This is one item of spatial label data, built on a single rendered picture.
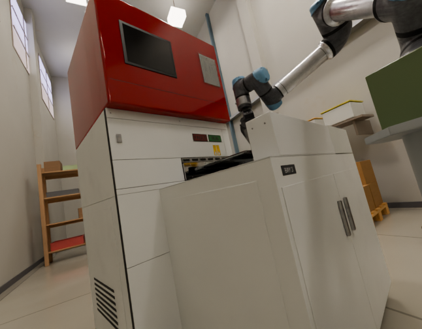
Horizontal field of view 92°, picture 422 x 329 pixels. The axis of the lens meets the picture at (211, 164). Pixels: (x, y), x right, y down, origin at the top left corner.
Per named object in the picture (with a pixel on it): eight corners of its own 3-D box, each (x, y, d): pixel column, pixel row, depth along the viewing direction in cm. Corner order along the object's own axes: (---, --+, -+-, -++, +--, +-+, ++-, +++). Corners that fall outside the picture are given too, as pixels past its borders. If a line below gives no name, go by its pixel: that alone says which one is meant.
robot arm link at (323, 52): (348, 38, 98) (266, 108, 112) (339, 17, 94) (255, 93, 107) (366, 37, 88) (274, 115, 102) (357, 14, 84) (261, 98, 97)
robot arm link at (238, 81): (240, 72, 100) (227, 81, 106) (244, 93, 99) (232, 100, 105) (249, 76, 106) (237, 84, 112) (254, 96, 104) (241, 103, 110)
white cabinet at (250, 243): (189, 374, 89) (159, 189, 99) (289, 278, 155) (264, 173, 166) (366, 527, 43) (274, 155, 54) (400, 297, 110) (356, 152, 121)
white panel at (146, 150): (115, 196, 88) (103, 109, 93) (234, 177, 144) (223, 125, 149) (117, 195, 86) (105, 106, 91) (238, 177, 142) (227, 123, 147)
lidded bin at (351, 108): (368, 116, 304) (362, 100, 307) (355, 116, 286) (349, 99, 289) (337, 128, 344) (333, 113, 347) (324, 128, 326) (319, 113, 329)
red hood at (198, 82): (75, 150, 141) (66, 72, 149) (174, 150, 197) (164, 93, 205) (108, 102, 87) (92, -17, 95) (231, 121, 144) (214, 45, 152)
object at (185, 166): (185, 180, 112) (181, 163, 113) (235, 173, 142) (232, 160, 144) (186, 179, 111) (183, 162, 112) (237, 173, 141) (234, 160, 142)
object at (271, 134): (253, 162, 66) (244, 122, 68) (315, 158, 104) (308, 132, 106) (279, 155, 59) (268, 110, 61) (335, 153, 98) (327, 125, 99)
